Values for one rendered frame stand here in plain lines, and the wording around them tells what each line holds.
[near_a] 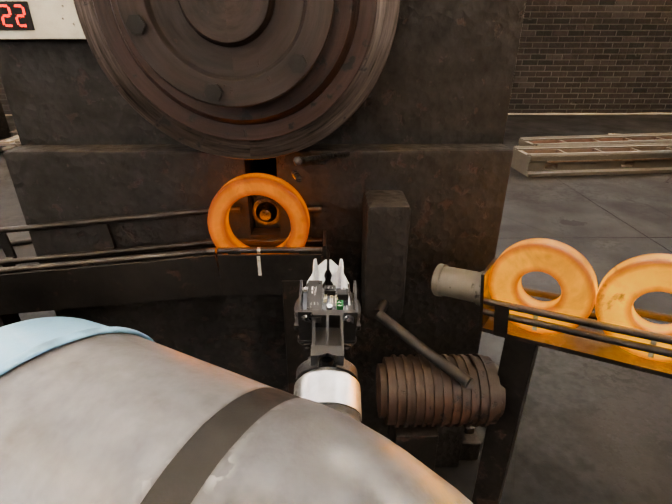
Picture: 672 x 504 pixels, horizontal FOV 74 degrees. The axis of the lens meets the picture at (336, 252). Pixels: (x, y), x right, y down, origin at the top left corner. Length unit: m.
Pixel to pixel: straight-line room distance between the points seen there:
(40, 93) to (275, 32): 0.53
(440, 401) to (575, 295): 0.28
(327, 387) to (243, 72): 0.43
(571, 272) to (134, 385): 0.66
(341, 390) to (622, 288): 0.44
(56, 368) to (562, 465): 1.40
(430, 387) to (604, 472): 0.80
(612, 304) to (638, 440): 0.95
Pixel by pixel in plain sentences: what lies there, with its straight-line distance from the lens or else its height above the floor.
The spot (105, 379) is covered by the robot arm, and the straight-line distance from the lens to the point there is 0.18.
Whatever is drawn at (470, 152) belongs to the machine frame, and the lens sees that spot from 0.90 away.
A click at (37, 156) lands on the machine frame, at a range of 1.02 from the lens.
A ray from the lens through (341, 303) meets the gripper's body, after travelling 0.54.
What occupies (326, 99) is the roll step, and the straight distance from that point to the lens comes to 0.72.
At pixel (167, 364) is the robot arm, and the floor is 0.96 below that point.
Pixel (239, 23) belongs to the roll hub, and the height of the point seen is 1.08.
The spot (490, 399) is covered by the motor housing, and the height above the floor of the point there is 0.50.
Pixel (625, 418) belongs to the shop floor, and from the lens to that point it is 1.72.
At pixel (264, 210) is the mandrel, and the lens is 0.91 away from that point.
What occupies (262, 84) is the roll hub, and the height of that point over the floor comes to 1.01.
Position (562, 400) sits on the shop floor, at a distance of 1.69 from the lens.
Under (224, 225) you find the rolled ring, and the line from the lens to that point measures 0.84.
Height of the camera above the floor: 1.07
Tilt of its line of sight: 26 degrees down
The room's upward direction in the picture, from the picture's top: straight up
